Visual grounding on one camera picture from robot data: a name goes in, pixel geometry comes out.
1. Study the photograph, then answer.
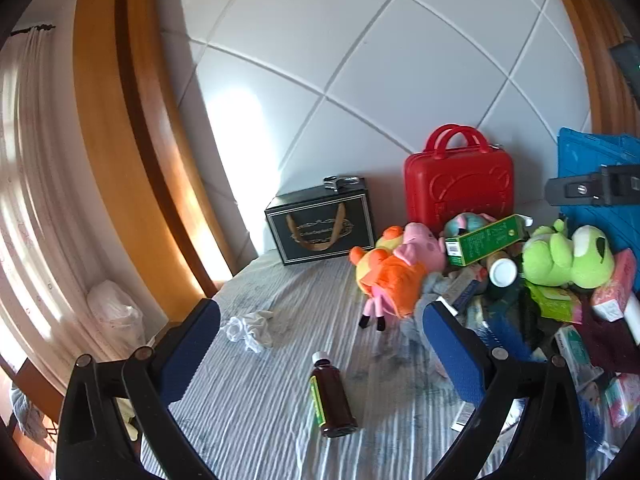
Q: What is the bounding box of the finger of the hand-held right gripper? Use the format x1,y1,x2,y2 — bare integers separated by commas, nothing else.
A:
545,162,640,207
610,42,640,106

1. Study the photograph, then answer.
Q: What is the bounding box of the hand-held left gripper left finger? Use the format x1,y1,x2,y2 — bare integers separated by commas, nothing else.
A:
55,297,222,480

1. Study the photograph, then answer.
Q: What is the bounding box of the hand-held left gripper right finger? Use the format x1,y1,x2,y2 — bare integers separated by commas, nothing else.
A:
422,301,587,480

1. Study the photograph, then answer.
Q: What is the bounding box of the white plastic bottle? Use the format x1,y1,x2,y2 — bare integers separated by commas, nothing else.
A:
487,255,519,289

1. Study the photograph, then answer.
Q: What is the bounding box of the green medicine box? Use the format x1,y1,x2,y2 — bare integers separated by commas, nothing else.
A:
444,214,531,267

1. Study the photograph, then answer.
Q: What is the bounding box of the blue plastic crate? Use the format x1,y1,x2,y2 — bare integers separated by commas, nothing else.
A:
557,127,640,293

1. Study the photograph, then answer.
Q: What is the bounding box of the crumpled white cloth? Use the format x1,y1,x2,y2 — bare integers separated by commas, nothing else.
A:
220,310,275,354

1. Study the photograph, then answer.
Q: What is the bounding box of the green frog plush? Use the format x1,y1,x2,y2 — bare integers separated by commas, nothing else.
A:
521,219,616,289

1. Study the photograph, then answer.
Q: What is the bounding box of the white plastic bag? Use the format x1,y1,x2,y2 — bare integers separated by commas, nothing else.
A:
86,280,147,350

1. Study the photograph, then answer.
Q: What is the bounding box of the pink pig plush orange dress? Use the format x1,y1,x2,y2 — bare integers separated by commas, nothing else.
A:
350,222,447,332

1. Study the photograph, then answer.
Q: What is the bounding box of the striped grey bed sheet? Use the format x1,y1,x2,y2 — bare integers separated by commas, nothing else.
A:
140,247,640,480

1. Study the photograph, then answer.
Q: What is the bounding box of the pink tissue packet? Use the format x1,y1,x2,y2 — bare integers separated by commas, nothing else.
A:
590,249,640,322

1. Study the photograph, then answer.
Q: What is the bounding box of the bright green packet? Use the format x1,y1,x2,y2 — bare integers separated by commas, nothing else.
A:
525,280,584,322

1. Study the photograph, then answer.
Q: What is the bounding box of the white green wipes packet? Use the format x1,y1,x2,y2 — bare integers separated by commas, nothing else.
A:
554,325,604,387

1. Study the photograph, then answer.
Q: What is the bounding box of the yellow orange plush toy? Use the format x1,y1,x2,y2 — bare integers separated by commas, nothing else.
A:
382,226,406,252

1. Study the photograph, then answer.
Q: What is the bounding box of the teal pink plush toy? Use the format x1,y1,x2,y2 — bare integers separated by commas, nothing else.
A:
444,212,497,241

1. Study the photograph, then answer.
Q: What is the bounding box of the brown medicine bottle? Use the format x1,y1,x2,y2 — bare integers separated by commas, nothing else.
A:
308,351,359,439

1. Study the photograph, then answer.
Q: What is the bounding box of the red toy suitcase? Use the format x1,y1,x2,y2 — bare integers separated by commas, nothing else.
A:
404,124,516,241

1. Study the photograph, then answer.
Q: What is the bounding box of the maroon cloth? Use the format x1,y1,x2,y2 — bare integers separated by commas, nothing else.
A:
575,305,640,374

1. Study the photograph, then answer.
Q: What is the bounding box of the black gift box gold ribbon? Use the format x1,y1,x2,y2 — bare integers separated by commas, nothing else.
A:
264,184,376,266

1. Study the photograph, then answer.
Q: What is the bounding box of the pink floral packet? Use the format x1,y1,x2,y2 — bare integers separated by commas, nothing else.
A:
602,374,640,429

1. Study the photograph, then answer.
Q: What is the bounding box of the metal clip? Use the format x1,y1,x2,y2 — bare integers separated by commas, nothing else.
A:
323,175,362,194

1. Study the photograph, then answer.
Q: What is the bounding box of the white sheer curtain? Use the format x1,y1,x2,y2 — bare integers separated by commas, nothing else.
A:
0,25,168,401

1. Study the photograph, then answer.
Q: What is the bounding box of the white padded headboard panel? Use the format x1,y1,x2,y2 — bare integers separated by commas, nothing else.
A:
155,0,596,281

